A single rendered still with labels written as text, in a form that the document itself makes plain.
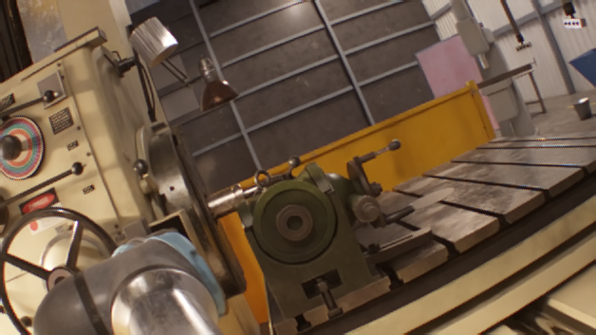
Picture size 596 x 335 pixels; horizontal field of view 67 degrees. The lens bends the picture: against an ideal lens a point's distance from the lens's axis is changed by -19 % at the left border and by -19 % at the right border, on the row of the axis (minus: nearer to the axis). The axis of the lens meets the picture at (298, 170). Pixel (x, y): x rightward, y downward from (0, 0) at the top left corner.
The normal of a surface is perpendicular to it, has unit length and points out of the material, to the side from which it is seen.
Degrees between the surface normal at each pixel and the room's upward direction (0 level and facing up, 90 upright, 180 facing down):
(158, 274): 60
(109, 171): 90
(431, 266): 90
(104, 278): 44
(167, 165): 54
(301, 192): 90
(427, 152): 90
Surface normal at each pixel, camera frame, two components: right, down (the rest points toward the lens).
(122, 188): 0.09, 0.03
